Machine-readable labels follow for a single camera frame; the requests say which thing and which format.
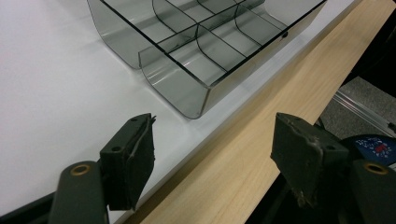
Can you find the white table mat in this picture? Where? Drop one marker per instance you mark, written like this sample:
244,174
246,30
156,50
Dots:
46,93

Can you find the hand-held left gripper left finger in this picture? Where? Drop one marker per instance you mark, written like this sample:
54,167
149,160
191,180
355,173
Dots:
134,155

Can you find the aluminium floor rail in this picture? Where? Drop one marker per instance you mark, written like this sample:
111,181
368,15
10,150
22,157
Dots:
364,112

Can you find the light wooden table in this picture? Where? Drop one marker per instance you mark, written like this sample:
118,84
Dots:
249,130

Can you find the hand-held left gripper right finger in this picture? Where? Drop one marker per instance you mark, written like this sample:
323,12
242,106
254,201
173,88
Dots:
305,155

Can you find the grey transparent compartment box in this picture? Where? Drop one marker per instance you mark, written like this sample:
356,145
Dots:
193,46

